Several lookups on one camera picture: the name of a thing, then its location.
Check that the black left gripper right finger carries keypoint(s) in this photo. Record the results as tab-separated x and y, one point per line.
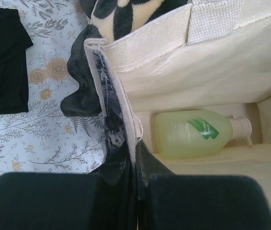
167	201

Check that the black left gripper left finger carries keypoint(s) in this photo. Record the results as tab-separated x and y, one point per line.
50	201

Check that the green liquid bottle black cap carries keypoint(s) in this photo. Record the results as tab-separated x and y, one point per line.
196	133

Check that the beige canvas tote bag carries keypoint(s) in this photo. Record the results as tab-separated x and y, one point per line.
154	55

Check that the floral table cloth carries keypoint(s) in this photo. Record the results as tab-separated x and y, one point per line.
43	139

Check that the black cloth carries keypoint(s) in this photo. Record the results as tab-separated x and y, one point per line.
14	41

